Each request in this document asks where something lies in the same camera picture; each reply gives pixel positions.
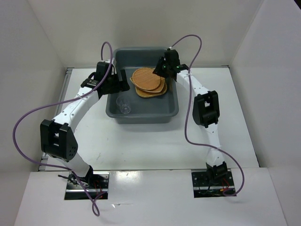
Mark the square woven bamboo tray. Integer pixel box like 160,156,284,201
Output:
135,84,167,98

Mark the grey plastic bin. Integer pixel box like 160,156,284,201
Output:
106,47,179,124

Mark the clear plastic cup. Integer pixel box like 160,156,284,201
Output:
116,95,132,114

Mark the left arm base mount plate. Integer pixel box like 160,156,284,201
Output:
62,171,110,201

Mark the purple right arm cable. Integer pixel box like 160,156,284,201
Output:
168,34,245,196

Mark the round orange woven tray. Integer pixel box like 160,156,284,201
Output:
131,68,161,90

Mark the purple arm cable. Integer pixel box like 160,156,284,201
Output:
168,34,245,196
12,41,113,217

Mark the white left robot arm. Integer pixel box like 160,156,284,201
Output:
40,59,130,188

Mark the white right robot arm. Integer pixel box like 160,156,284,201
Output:
153,48,228,185

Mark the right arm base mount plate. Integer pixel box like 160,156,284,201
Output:
191,170,236,198

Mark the fan-shaped woven bamboo tray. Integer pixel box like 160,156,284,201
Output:
130,76,165,93

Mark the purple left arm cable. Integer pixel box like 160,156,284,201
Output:
12,41,113,217

